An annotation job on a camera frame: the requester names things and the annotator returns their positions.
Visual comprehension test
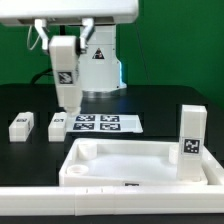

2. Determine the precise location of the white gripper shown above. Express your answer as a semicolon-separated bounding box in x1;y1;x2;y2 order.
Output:
0;0;139;54

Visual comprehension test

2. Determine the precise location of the white desk tabletop tray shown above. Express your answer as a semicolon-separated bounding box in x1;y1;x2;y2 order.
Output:
58;137;224;188

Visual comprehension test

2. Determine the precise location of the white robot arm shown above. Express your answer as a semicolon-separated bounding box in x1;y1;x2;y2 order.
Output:
0;0;139;107

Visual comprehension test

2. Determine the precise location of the fiducial marker sheet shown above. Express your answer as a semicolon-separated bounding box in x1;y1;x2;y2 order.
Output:
66;114;143;133

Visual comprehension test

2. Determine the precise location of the white L-shaped fence bar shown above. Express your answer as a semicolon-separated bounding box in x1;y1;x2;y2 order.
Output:
0;185;224;216

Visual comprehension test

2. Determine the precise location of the white cable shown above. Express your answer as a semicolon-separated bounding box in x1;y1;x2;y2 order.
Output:
26;25;42;52

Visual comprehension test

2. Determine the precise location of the black cable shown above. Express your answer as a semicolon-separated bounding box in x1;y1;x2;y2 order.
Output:
29;67;54;85

